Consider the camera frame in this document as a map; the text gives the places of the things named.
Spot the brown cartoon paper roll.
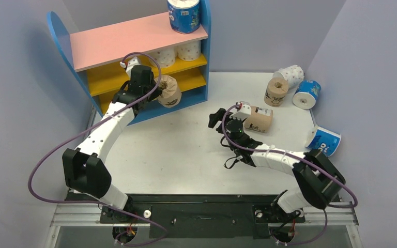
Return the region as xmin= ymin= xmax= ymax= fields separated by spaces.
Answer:
xmin=157 ymin=75 xmax=182 ymax=108

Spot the white floral paper roll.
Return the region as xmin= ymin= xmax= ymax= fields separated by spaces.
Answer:
xmin=273 ymin=65 xmax=304 ymax=89
xmin=149 ymin=46 xmax=177 ymax=68
xmin=176 ymin=40 xmax=201 ymax=61

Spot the blue paper roll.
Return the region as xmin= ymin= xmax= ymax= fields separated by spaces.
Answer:
xmin=167 ymin=0 xmax=200 ymax=34
xmin=292 ymin=80 xmax=322 ymax=110
xmin=305 ymin=125 xmax=342 ymax=157

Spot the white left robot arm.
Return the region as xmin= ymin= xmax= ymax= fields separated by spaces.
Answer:
xmin=62 ymin=65 xmax=161 ymax=222

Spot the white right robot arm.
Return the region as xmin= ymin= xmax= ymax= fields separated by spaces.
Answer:
xmin=208 ymin=106 xmax=346 ymax=221

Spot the blue pink yellow shelf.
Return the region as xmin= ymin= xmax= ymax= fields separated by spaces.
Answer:
xmin=47 ymin=1 xmax=211 ymax=122

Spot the brown standing paper roll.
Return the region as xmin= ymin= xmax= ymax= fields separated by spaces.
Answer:
xmin=264 ymin=77 xmax=289 ymax=107

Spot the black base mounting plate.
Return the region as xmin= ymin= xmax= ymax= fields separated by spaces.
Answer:
xmin=97 ymin=193 xmax=309 ymax=240

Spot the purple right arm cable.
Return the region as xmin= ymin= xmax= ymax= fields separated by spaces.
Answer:
xmin=221 ymin=104 xmax=359 ymax=246

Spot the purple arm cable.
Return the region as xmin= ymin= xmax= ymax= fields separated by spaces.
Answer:
xmin=221 ymin=104 xmax=359 ymax=246
xmin=27 ymin=52 xmax=169 ymax=247

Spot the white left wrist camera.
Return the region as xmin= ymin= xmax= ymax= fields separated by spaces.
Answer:
xmin=119 ymin=56 xmax=142 ymax=76

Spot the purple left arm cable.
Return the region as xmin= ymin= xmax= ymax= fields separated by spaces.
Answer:
xmin=27 ymin=52 xmax=169 ymax=247

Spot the aluminium rail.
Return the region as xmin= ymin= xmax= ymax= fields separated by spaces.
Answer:
xmin=50 ymin=204 xmax=358 ymax=227

